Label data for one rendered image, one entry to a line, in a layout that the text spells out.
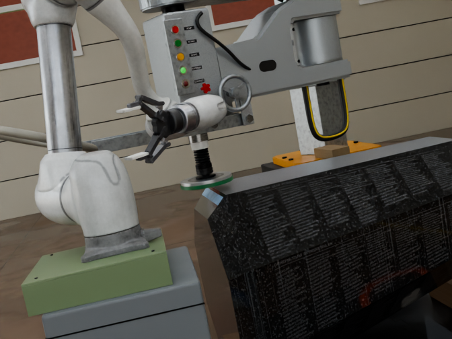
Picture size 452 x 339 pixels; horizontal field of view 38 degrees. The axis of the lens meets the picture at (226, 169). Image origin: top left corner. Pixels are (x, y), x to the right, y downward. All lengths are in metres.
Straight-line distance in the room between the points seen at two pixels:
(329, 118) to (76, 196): 2.06
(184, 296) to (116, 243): 0.24
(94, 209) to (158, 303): 0.30
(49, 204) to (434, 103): 8.09
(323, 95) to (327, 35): 0.70
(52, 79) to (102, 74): 6.74
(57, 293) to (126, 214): 0.27
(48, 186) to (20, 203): 6.99
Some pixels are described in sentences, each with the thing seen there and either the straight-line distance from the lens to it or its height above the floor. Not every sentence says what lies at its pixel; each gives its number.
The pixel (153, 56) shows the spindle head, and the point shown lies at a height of 1.42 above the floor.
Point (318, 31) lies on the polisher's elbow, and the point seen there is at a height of 1.40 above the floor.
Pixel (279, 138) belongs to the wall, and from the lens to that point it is 8.95.
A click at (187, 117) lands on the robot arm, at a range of 1.99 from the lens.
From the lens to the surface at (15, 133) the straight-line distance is 2.22.
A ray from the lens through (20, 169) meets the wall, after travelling 8.88.
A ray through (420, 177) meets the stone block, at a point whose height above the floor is 0.74.
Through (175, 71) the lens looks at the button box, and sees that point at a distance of 2.51.
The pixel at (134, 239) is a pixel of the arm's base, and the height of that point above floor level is 0.91.
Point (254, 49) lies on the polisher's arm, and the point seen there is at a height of 1.37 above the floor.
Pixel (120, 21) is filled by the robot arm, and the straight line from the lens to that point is 1.95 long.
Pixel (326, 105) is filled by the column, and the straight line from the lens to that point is 3.59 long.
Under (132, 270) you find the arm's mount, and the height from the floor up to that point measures 0.86.
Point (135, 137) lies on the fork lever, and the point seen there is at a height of 1.12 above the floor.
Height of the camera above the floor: 1.29
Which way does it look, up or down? 8 degrees down
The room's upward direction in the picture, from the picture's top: 11 degrees counter-clockwise
